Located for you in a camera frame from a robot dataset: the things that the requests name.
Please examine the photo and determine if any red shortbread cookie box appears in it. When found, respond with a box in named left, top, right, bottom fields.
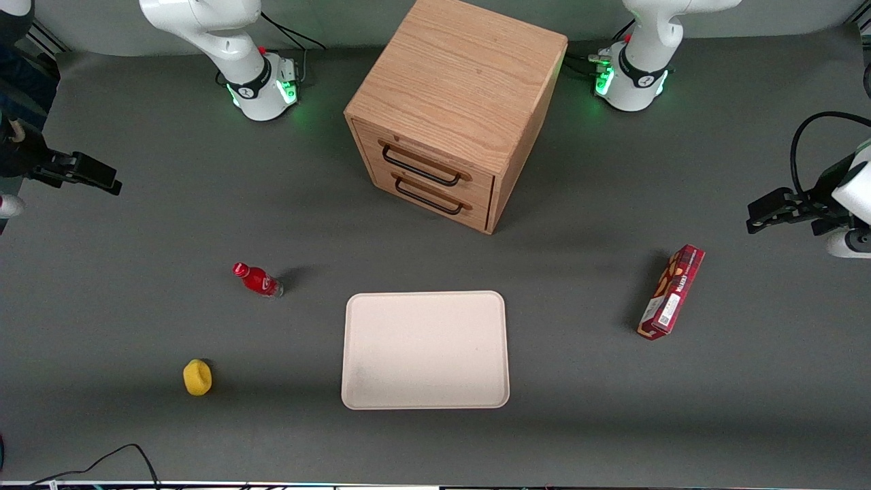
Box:
left=637, top=244, right=706, bottom=341

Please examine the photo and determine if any yellow round object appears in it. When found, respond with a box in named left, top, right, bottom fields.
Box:
left=183, top=359, right=212, bottom=397

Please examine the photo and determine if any wooden drawer front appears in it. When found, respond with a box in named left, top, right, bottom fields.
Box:
left=357, top=122, right=496, bottom=205
left=367, top=160, right=494, bottom=232

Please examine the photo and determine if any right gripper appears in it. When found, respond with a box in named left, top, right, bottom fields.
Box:
left=0, top=117, right=123, bottom=196

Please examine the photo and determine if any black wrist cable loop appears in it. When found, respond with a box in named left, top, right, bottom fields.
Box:
left=789, top=112, right=871, bottom=198

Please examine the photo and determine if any dark blue fabric object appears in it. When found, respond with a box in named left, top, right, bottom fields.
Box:
left=0, top=27, right=61, bottom=130

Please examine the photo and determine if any wooden two-drawer cabinet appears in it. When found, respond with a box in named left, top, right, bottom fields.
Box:
left=344, top=0, right=569, bottom=235

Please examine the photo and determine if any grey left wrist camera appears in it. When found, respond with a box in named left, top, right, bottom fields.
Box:
left=827, top=228, right=871, bottom=259

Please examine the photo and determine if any black base cable bundle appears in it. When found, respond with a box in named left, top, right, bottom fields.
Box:
left=565, top=52, right=613, bottom=77

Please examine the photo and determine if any beige rectangular tray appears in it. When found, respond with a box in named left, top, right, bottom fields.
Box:
left=341, top=291, right=510, bottom=410

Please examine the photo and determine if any red soda bottle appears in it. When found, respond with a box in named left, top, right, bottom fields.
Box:
left=233, top=263, right=284, bottom=298

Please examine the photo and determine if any black metal drawer handle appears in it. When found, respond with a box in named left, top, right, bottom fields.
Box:
left=393, top=171, right=472, bottom=216
left=378, top=140, right=472, bottom=186

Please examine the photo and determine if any thin black table cable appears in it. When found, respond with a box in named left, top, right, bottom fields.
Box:
left=27, top=444, right=161, bottom=488

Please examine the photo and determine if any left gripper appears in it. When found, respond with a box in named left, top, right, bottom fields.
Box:
left=746, top=140, right=871, bottom=235

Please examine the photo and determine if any black arm base cable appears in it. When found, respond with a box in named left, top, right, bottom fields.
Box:
left=261, top=10, right=327, bottom=84

